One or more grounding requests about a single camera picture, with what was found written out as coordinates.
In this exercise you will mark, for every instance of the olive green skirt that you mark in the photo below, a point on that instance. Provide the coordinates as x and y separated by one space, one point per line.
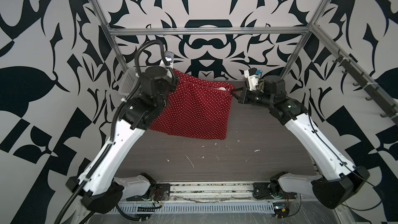
260 85

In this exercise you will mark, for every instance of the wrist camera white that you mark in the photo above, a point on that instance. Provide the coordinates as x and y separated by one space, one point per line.
169 58
252 77

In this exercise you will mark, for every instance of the aluminium frame crossbar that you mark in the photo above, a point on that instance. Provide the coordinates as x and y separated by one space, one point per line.
208 31

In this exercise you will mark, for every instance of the red polka dot skirt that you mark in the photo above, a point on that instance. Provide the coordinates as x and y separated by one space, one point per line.
197 109

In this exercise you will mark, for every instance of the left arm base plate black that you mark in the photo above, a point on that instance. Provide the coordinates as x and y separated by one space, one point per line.
158 192

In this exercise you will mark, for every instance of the grey wall hook rail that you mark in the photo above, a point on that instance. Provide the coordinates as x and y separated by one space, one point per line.
374 90

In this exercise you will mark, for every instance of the aluminium front rail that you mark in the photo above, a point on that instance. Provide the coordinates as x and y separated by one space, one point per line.
211 189

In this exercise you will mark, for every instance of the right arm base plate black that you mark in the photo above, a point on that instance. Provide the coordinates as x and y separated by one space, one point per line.
264 190

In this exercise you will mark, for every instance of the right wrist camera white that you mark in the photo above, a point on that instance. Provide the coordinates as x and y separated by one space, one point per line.
252 77

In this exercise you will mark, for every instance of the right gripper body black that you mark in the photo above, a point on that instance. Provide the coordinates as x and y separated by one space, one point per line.
257 97

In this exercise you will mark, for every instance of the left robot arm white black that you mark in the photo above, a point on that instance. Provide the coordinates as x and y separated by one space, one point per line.
98 186

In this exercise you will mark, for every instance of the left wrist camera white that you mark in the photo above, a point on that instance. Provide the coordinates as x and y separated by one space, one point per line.
169 58

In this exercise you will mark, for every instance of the small circuit board right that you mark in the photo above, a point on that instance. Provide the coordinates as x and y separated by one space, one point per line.
281 210

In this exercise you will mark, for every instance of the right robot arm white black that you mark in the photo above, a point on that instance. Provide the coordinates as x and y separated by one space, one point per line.
339 177

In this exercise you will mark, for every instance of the white plastic basket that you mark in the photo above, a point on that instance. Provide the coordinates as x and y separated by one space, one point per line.
128 81

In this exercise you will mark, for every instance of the white slotted cable duct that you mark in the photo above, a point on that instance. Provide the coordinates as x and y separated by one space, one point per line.
201 208

